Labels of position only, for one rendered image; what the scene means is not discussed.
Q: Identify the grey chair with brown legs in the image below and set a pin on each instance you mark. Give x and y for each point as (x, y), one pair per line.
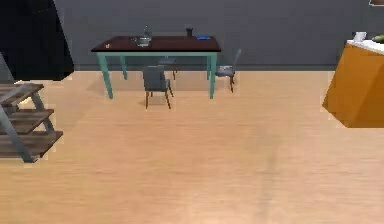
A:
(155, 81)
(227, 70)
(167, 62)

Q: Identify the dark-topped table with teal legs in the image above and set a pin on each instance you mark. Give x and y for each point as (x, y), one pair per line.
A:
(160, 45)

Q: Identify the blue flat object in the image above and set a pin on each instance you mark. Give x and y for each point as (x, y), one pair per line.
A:
(202, 37)

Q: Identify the dark cup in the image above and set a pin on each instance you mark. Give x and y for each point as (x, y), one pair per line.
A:
(189, 32)

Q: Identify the clear glass bowl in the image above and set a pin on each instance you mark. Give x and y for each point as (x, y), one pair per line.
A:
(143, 41)

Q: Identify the clear glass bottle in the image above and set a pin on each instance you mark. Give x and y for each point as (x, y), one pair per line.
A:
(147, 32)

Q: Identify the orange counter with white top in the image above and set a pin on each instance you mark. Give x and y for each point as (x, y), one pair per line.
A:
(361, 88)

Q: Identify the large black fridge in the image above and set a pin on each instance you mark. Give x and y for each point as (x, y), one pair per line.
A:
(31, 40)

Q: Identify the white mug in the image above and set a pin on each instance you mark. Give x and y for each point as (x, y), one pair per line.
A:
(360, 36)

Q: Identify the green vegetable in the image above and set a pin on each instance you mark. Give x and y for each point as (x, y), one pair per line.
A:
(378, 38)

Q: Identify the wooden shelf with grey frame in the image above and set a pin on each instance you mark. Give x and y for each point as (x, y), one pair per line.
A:
(23, 120)

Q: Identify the brown object on wall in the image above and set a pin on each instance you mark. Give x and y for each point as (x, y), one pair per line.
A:
(377, 2)

